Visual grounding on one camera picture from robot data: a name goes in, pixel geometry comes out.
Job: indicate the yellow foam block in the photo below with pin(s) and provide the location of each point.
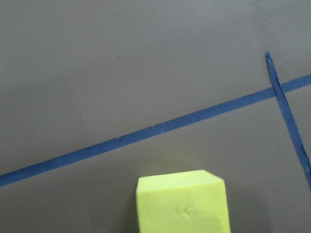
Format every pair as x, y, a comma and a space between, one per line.
183, 202

